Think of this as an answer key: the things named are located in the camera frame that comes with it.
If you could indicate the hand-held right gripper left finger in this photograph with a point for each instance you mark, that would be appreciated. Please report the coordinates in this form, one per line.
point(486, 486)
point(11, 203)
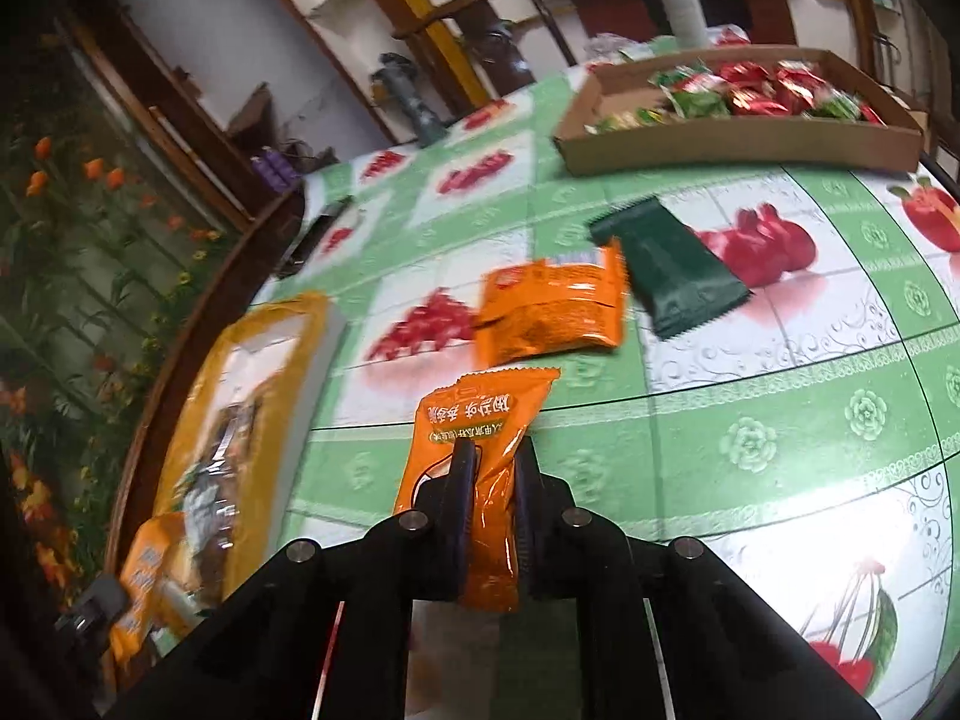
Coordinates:
point(459, 487)

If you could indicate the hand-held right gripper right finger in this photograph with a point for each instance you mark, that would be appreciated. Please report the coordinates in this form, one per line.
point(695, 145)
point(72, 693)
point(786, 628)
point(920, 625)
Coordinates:
point(525, 495)

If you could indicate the orange snack packet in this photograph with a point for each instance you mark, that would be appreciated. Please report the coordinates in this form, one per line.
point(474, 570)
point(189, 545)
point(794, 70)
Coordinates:
point(487, 420)
point(551, 315)
point(146, 577)

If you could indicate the large yellow plastic bag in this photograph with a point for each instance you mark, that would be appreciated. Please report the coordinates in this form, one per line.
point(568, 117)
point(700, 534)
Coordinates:
point(274, 345)

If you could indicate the dark green snack packet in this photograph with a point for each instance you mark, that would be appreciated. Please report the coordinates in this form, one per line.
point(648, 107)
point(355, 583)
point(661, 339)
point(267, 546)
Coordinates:
point(667, 270)

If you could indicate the black remote control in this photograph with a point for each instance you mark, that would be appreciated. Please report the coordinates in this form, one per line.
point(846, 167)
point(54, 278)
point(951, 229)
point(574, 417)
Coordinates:
point(315, 236)

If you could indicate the purple bottle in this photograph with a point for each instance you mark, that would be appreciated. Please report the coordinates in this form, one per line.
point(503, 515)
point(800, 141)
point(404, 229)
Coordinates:
point(286, 165)
point(266, 172)

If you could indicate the grey flashlight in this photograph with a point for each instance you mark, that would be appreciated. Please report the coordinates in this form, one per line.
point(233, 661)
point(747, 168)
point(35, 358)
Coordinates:
point(420, 111)

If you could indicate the cardboard tray box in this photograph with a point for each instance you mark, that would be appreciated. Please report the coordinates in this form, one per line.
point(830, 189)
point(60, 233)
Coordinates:
point(712, 148)

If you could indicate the dark wooden chair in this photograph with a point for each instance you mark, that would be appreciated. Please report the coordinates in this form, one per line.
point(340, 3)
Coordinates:
point(495, 37)

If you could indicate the pile of red green packets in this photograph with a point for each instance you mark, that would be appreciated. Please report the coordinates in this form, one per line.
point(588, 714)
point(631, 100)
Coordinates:
point(750, 94)

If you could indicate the floral wall panel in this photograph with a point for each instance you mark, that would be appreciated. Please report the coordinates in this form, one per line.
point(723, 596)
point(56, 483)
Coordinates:
point(90, 277)

